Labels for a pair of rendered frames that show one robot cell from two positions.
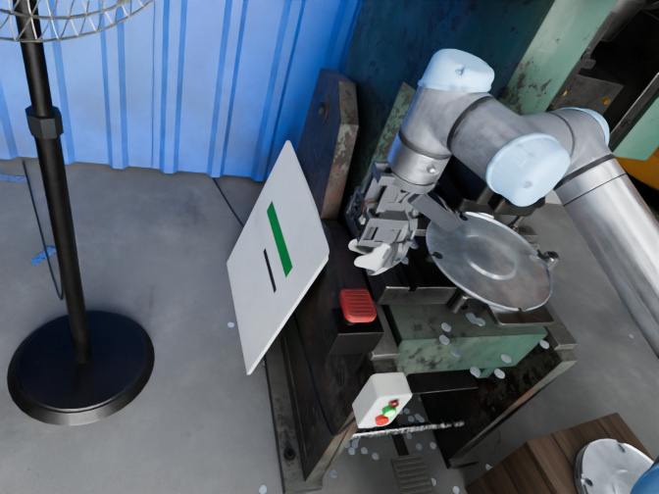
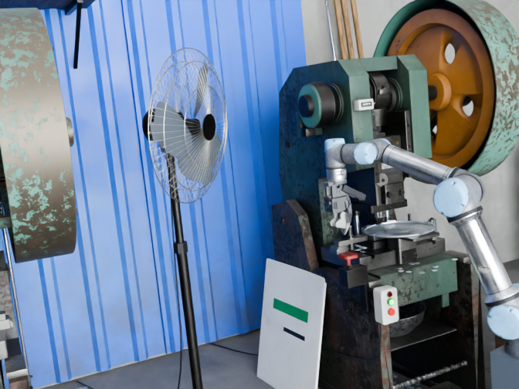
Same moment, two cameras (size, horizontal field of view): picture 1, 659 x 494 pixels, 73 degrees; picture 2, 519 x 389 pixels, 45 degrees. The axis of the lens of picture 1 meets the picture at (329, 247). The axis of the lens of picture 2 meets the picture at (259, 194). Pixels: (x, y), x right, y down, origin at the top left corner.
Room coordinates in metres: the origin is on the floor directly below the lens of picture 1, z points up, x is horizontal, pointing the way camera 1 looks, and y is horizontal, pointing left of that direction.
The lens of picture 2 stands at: (-1.81, 0.13, 1.37)
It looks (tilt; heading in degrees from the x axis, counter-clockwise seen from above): 8 degrees down; 2
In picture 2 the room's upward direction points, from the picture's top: 6 degrees counter-clockwise
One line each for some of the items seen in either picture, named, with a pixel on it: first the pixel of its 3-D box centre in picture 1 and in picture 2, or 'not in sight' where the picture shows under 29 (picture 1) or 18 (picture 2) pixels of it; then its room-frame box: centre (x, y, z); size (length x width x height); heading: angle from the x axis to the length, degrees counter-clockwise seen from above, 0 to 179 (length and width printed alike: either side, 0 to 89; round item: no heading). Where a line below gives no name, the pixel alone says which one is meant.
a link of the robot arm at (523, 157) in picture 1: (515, 151); (361, 153); (0.49, -0.16, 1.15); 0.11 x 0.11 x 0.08; 50
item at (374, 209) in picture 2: (480, 189); (378, 207); (0.92, -0.27, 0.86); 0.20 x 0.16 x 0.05; 118
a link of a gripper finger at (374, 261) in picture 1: (371, 261); (341, 224); (0.53, -0.07, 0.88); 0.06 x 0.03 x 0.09; 118
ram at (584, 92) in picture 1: (534, 132); (382, 167); (0.88, -0.29, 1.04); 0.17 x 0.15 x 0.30; 28
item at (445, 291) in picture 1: (443, 249); (382, 248); (0.91, -0.27, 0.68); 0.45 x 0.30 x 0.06; 118
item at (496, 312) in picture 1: (483, 292); (407, 246); (0.76, -0.35, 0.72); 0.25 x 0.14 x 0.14; 28
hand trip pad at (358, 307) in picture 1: (352, 314); (348, 263); (0.56, -0.08, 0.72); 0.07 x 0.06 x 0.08; 28
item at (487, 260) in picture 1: (488, 256); (398, 228); (0.80, -0.33, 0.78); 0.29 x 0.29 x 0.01
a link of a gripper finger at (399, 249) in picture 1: (394, 244); (346, 211); (0.53, -0.09, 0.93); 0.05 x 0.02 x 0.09; 28
